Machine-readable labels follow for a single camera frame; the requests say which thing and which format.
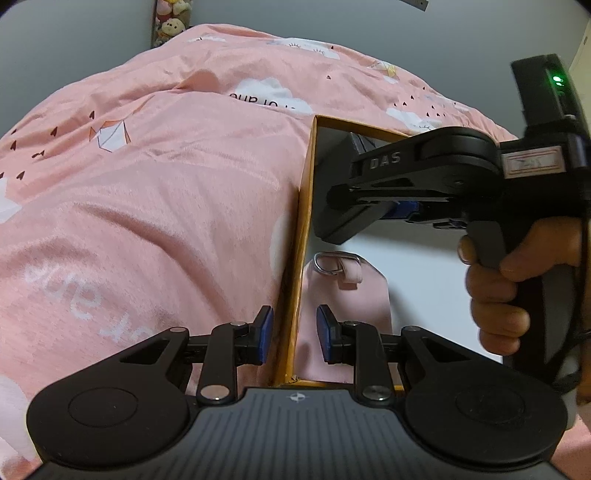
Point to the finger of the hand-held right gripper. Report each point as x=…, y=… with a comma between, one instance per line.
x=404, y=211
x=383, y=166

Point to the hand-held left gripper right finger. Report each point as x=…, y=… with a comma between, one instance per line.
x=324, y=332

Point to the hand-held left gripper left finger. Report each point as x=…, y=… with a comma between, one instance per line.
x=265, y=332

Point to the orange cardboard box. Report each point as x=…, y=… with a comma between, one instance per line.
x=299, y=230

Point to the person's right hand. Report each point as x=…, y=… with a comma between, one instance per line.
x=496, y=304

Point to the pale cabinet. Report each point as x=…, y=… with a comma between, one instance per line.
x=582, y=55

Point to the pink printed blanket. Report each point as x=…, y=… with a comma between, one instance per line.
x=161, y=207

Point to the hanging plush toys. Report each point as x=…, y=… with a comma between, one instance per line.
x=171, y=23

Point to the grey wall bracket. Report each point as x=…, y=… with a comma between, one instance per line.
x=419, y=4

